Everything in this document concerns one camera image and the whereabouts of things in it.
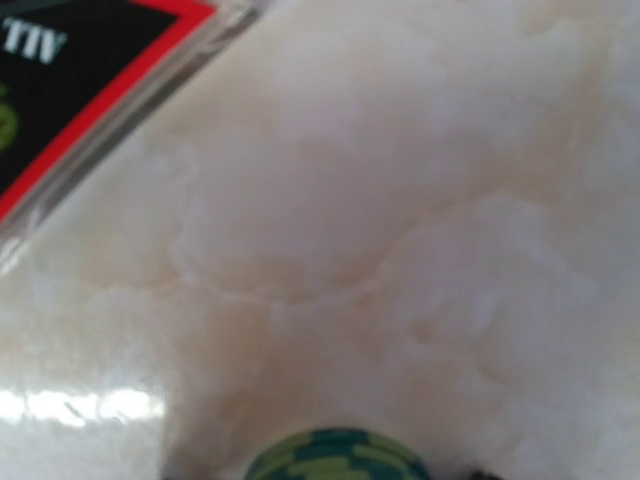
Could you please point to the green poker chip stack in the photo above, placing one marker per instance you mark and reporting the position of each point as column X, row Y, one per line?
column 337, row 453

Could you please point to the black red triangular dealer button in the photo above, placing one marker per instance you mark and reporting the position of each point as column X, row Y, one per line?
column 78, row 76

